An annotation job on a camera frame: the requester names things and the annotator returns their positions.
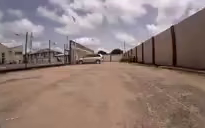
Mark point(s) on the pale car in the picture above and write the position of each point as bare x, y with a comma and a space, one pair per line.
90, 59

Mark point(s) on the dark trees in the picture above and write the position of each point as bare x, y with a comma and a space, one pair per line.
111, 52

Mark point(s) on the grey gabled building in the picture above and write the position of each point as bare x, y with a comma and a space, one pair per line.
79, 51

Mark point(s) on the pole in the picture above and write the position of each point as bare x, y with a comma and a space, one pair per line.
49, 50
124, 46
26, 46

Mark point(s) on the brown dirt road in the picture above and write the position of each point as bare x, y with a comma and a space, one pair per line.
100, 96

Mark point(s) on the low grey building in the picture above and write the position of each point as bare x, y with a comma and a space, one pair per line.
43, 55

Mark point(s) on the raised grey kerb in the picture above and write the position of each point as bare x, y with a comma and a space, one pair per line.
20, 67

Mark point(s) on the white house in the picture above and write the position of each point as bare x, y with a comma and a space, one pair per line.
1, 52

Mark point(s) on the pale wall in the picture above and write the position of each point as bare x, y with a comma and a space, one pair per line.
112, 58

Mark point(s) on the long grey panel wall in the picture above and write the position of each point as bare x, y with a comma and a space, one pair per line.
190, 40

